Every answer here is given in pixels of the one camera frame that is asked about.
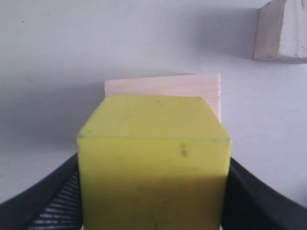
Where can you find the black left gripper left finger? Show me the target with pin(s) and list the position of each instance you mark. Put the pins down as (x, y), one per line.
(54, 203)

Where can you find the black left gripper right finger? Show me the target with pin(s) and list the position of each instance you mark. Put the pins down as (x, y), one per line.
(250, 204)

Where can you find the yellow painted wooden cube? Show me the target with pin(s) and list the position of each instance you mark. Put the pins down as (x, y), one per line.
(153, 162)

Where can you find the large natural wooden cube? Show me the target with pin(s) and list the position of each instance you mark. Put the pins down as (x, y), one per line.
(206, 86)

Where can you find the small pale wooden cube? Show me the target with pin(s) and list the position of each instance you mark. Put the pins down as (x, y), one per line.
(282, 32)

